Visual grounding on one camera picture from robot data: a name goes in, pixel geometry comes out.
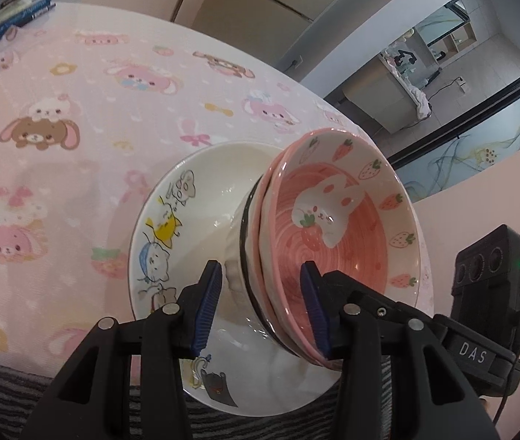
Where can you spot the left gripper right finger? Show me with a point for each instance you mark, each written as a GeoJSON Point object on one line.
{"type": "Point", "coordinates": [397, 380]}

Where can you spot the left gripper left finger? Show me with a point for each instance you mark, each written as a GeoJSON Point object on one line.
{"type": "Point", "coordinates": [90, 396]}

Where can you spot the pink strawberry rabbit bowl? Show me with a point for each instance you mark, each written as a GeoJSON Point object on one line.
{"type": "Point", "coordinates": [336, 201]}

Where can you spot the striped grey clothing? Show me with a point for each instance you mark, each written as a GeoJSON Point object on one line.
{"type": "Point", "coordinates": [20, 392]}

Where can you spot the white ribbed bowl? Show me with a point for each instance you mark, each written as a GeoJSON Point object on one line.
{"type": "Point", "coordinates": [243, 266]}

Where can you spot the white cartoon cat plate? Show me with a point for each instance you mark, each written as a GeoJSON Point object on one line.
{"type": "Point", "coordinates": [183, 225]}

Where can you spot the beige bathroom vanity cabinet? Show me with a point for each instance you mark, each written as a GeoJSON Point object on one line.
{"type": "Point", "coordinates": [385, 91]}

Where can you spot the pink cartoon tablecloth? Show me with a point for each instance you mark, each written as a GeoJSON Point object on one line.
{"type": "Point", "coordinates": [96, 104]}

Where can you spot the bathroom mirror cabinet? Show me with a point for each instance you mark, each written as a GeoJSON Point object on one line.
{"type": "Point", "coordinates": [447, 31]}

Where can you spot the beige three-door refrigerator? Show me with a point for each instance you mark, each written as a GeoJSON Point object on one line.
{"type": "Point", "coordinates": [265, 29]}

